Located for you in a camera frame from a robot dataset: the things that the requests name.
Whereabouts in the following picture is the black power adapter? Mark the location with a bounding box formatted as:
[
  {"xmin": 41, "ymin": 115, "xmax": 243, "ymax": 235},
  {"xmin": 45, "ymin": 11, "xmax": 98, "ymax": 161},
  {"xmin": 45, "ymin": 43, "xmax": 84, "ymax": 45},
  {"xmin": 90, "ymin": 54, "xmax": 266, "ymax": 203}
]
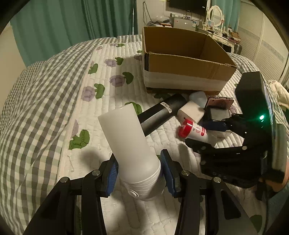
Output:
[{"xmin": 203, "ymin": 107, "xmax": 230, "ymax": 121}]

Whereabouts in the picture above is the red cap white bottle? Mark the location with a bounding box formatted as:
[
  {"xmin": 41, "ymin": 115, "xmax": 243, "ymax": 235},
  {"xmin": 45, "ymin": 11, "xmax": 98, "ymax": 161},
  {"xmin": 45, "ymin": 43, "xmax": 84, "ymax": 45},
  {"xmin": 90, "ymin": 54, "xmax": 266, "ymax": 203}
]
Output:
[{"xmin": 178, "ymin": 119, "xmax": 217, "ymax": 146}]

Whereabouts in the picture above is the white square box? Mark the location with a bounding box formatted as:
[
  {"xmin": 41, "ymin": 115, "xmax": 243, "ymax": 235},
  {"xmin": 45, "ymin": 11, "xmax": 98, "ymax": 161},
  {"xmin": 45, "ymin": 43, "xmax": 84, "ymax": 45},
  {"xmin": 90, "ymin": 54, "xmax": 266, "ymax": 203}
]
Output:
[{"xmin": 176, "ymin": 101, "xmax": 205, "ymax": 123}]

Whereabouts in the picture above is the white plastic bottle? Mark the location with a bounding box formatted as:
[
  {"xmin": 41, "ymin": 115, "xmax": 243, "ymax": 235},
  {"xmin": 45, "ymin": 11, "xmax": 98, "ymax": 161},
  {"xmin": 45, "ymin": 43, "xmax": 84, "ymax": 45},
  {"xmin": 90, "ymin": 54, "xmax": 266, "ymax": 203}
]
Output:
[{"xmin": 98, "ymin": 104, "xmax": 165, "ymax": 201}]

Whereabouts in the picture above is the person's right hand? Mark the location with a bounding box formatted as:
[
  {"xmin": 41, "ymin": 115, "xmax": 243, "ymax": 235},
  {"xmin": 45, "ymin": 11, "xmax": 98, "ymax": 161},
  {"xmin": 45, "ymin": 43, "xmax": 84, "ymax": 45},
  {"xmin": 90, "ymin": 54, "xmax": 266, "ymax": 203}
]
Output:
[{"xmin": 259, "ymin": 178, "xmax": 288, "ymax": 192}]

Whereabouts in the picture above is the phone with brown case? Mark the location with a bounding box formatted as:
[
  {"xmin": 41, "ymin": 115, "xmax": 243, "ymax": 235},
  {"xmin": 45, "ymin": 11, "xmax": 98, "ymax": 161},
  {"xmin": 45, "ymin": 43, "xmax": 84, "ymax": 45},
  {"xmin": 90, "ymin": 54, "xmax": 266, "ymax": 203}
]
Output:
[{"xmin": 205, "ymin": 96, "xmax": 234, "ymax": 109}]

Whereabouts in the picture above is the white rounded case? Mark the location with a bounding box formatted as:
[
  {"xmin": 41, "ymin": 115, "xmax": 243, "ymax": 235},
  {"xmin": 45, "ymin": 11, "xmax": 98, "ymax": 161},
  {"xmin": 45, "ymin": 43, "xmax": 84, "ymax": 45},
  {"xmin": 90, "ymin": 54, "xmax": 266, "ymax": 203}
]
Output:
[{"xmin": 189, "ymin": 91, "xmax": 207, "ymax": 108}]

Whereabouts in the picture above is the white puffer jacket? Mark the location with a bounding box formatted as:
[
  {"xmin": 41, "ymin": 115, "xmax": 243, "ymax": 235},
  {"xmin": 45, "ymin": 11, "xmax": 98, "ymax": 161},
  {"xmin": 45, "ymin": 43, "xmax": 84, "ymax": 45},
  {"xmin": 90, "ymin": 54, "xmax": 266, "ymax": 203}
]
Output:
[{"xmin": 268, "ymin": 80, "xmax": 289, "ymax": 111}]

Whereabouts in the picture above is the brown cardboard box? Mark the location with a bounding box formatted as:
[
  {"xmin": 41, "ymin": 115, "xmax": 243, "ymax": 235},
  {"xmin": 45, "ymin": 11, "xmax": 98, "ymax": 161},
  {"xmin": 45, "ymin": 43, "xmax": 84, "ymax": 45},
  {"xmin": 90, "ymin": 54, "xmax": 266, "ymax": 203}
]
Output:
[{"xmin": 142, "ymin": 26, "xmax": 237, "ymax": 95}]

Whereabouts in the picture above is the white dressing table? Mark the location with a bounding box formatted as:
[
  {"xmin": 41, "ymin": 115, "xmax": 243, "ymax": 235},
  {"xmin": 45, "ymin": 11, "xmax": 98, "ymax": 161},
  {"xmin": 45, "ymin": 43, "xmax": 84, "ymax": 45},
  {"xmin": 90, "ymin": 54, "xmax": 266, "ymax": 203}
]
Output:
[{"xmin": 196, "ymin": 28, "xmax": 242, "ymax": 54}]

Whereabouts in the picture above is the white louvered wardrobe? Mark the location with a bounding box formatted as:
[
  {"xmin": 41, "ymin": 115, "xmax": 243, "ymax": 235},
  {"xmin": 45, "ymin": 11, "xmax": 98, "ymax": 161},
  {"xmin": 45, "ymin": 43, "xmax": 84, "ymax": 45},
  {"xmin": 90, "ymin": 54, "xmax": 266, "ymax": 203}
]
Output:
[{"xmin": 238, "ymin": 1, "xmax": 288, "ymax": 83}]

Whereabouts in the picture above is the grey mini fridge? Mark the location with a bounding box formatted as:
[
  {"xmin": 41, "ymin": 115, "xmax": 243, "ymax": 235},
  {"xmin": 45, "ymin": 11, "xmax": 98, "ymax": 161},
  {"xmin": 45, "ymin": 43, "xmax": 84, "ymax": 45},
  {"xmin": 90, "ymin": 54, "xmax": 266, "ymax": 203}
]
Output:
[{"xmin": 169, "ymin": 17, "xmax": 198, "ymax": 31}]

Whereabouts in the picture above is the floral quilted bed pad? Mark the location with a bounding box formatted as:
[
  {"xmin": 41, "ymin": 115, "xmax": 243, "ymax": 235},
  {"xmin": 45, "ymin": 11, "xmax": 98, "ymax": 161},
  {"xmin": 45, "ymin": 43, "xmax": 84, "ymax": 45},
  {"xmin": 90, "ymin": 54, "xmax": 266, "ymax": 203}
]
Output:
[{"xmin": 57, "ymin": 40, "xmax": 267, "ymax": 235}]

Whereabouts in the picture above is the white oval vanity mirror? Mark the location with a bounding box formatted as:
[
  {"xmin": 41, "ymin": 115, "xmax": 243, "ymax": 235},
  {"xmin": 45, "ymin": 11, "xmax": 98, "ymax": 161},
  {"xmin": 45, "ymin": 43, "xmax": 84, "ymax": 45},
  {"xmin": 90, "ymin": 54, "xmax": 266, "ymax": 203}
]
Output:
[{"xmin": 207, "ymin": 5, "xmax": 224, "ymax": 28}]

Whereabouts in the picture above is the grey checked duvet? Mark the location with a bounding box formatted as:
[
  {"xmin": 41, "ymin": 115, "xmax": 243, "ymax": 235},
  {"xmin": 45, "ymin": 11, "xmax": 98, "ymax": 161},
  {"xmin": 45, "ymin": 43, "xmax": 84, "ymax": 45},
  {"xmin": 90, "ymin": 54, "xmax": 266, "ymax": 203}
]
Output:
[{"xmin": 1, "ymin": 35, "xmax": 142, "ymax": 234}]

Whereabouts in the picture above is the green curtain right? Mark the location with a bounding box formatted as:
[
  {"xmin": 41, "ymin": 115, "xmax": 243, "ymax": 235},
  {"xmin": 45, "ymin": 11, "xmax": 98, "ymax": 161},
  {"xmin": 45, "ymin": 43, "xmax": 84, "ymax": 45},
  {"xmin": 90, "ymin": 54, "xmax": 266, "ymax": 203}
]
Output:
[{"xmin": 212, "ymin": 0, "xmax": 241, "ymax": 32}]

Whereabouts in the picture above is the green curtain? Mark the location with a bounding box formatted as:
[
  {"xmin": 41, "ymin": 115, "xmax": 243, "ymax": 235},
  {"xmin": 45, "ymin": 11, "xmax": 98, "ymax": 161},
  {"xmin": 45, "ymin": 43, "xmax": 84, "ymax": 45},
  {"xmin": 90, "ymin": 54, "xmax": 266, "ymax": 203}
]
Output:
[
  {"xmin": 11, "ymin": 1, "xmax": 138, "ymax": 67},
  {"xmin": 212, "ymin": 0, "xmax": 241, "ymax": 32}
]

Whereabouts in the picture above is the green curtain left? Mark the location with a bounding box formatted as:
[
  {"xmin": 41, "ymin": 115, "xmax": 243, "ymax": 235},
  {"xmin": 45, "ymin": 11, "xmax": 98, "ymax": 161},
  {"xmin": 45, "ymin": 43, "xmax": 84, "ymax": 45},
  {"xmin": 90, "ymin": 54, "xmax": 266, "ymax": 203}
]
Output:
[{"xmin": 11, "ymin": 1, "xmax": 138, "ymax": 67}]

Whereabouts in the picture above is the black wall television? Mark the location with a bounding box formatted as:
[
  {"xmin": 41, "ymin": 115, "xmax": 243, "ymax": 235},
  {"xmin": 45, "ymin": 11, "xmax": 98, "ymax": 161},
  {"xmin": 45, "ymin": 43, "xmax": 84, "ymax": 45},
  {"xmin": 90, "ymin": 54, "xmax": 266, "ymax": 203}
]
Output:
[{"xmin": 169, "ymin": 0, "xmax": 207, "ymax": 16}]

